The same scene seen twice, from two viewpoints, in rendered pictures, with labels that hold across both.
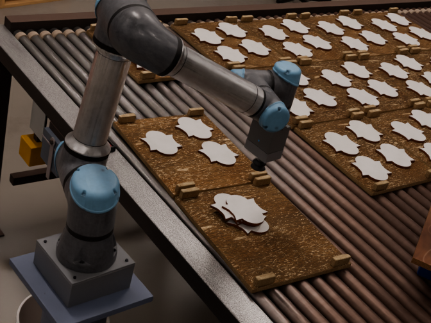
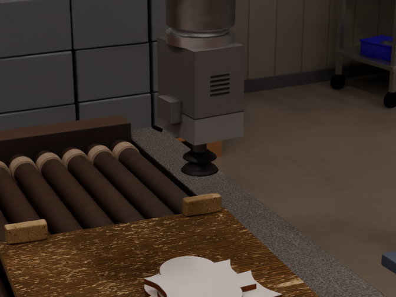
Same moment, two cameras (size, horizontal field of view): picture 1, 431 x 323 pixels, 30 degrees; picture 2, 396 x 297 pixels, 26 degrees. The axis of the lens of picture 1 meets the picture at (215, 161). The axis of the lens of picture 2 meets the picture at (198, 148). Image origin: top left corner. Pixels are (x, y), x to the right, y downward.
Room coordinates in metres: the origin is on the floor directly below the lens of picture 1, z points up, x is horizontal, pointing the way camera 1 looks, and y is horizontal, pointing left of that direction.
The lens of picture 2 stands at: (2.79, 0.18, 1.47)
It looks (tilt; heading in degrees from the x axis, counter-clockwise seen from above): 20 degrees down; 199
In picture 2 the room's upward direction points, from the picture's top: straight up
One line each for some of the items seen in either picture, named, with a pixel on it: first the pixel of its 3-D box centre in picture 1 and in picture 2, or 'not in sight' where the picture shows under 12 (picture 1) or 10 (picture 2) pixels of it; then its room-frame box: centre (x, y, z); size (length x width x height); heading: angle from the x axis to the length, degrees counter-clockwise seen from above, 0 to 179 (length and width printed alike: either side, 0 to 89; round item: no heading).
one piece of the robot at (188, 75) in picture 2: (271, 134); (190, 81); (1.92, -0.13, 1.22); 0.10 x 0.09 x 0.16; 140
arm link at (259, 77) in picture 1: (251, 87); not in sight; (1.85, -0.04, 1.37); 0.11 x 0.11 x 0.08; 29
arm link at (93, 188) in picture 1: (92, 198); not in sight; (1.57, 0.26, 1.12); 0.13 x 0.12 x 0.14; 29
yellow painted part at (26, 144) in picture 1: (37, 131); not in sight; (2.38, 0.63, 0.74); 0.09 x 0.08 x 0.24; 43
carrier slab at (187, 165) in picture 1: (189, 152); not in sight; (2.21, 0.09, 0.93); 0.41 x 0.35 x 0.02; 40
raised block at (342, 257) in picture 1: (340, 260); (26, 232); (1.82, -0.41, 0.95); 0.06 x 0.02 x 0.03; 130
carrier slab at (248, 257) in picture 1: (261, 231); (161, 291); (1.89, -0.18, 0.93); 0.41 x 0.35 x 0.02; 40
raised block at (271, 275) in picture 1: (264, 279); (201, 204); (1.65, -0.20, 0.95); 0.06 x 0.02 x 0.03; 130
